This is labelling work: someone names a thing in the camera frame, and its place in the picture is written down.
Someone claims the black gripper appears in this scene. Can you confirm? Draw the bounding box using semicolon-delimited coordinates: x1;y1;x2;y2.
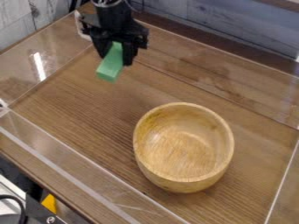
78;3;149;66

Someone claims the green rectangular block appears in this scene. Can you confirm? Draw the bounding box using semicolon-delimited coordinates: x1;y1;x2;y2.
96;42;124;82

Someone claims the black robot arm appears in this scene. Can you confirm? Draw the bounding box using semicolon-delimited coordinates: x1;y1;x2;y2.
78;0;149;66

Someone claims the brown wooden bowl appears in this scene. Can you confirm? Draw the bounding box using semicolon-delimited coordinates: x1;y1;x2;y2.
133;102;234;193

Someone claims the yellow label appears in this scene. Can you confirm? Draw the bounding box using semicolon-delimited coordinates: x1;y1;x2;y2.
41;194;57;214

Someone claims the clear acrylic corner bracket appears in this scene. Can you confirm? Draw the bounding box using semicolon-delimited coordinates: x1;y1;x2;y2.
73;10;97;43

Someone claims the clear acrylic tray wall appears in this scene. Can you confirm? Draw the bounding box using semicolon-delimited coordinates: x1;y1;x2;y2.
0;100;189;224

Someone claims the black cable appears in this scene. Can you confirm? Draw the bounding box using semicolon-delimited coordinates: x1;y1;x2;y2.
0;193;28;224

